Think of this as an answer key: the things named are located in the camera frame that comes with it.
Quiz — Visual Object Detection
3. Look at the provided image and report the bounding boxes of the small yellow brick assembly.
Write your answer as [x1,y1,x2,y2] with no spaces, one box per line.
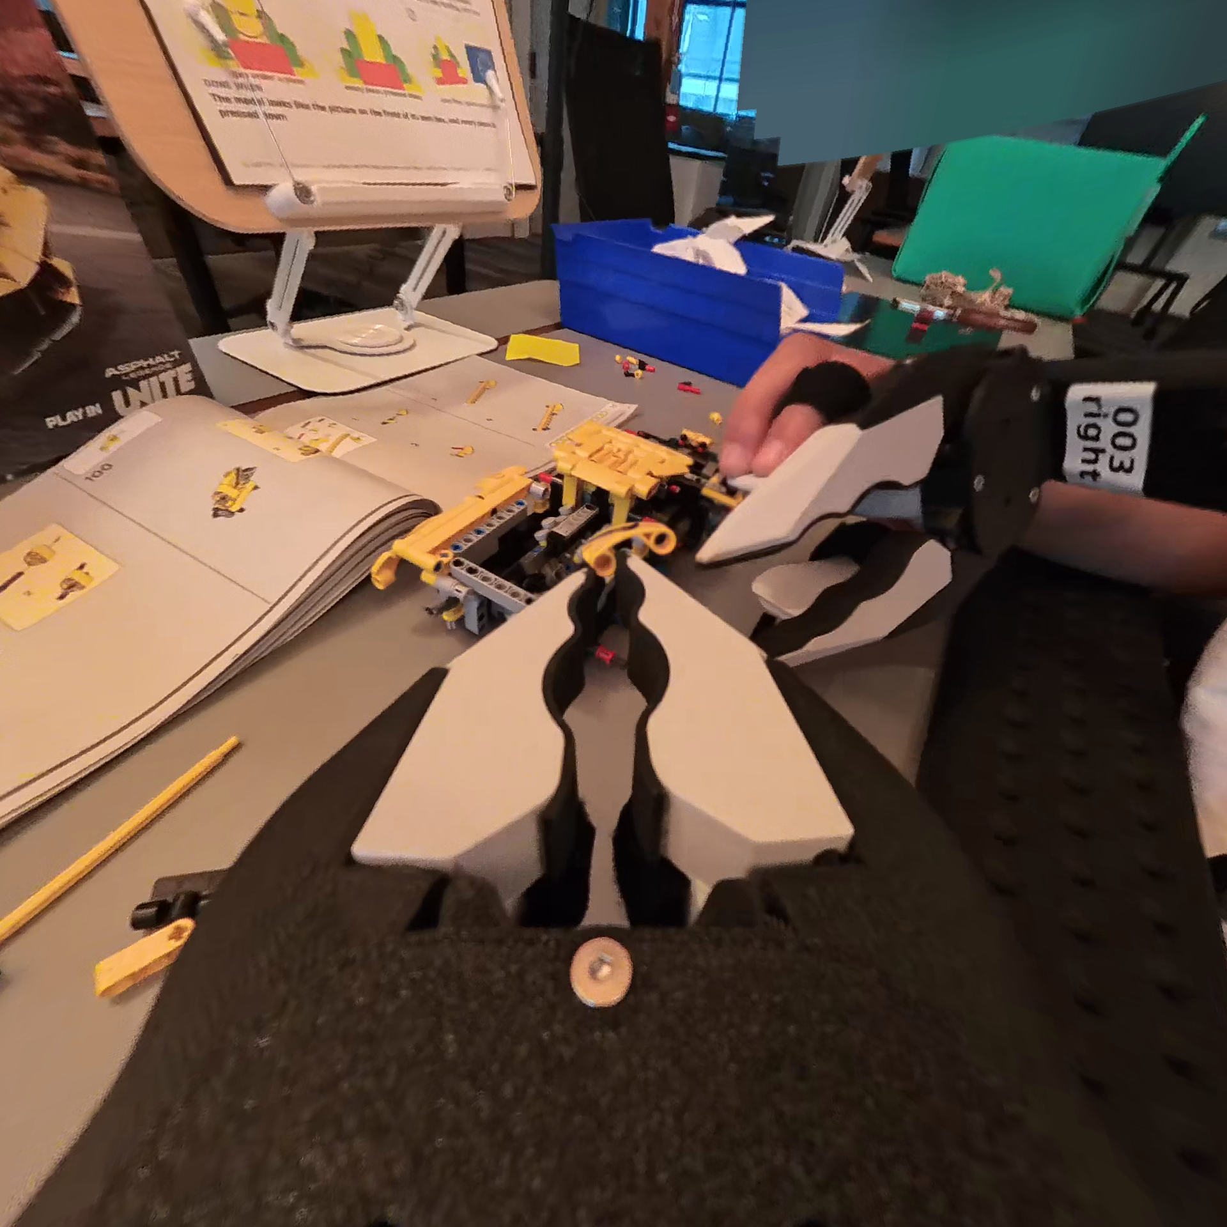
[582,521,677,578]

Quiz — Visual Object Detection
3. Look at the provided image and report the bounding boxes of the small yellow brick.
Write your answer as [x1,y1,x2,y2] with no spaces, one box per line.
[94,918,196,997]

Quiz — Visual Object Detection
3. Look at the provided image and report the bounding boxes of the long yellow rod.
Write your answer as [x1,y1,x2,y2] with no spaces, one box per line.
[0,736,242,945]

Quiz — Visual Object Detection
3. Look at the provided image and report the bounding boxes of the grey desk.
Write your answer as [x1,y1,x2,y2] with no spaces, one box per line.
[0,277,1076,1227]

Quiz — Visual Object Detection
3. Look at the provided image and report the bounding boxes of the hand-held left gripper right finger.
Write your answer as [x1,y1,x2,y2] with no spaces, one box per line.
[614,553,855,923]

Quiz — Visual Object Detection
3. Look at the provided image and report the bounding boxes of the toy car box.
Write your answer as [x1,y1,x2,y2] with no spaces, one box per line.
[0,0,215,480]

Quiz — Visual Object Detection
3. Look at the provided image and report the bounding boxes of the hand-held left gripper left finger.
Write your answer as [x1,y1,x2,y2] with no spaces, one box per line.
[353,565,616,926]

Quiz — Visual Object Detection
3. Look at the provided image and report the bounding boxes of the printed instruction sheet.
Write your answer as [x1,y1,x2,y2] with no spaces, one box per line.
[144,0,538,190]

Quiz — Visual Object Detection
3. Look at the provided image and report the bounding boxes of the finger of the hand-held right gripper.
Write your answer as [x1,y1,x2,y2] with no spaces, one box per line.
[753,521,956,667]
[696,395,946,566]

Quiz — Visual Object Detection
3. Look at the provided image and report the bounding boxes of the open instruction booklet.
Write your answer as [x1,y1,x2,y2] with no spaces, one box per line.
[0,355,639,825]

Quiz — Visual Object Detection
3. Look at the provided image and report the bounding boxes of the black brick connector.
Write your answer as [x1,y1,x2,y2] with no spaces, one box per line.
[132,867,231,930]

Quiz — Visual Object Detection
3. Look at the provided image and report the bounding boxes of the person's right forearm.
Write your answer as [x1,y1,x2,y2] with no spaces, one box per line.
[1017,479,1227,600]

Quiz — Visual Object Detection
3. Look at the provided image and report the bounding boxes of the blue plastic bin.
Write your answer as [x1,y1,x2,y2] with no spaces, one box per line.
[553,219,845,384]

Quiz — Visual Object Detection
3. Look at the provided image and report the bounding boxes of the yellow black toy car model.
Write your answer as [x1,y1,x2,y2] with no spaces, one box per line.
[373,422,750,634]

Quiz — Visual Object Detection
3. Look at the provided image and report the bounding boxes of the black perforated pad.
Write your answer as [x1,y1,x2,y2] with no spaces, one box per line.
[915,550,1227,1227]

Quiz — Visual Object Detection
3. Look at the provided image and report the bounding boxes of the green felt bag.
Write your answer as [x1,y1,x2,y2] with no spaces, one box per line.
[892,115,1204,322]

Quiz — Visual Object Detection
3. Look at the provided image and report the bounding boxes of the crumpled white bags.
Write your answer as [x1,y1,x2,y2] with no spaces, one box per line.
[652,213,778,279]

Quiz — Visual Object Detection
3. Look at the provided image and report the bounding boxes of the green box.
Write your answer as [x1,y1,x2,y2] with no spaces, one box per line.
[843,295,971,360]

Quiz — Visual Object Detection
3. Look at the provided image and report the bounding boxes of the person's right hand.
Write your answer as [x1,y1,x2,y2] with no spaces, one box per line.
[719,330,898,480]

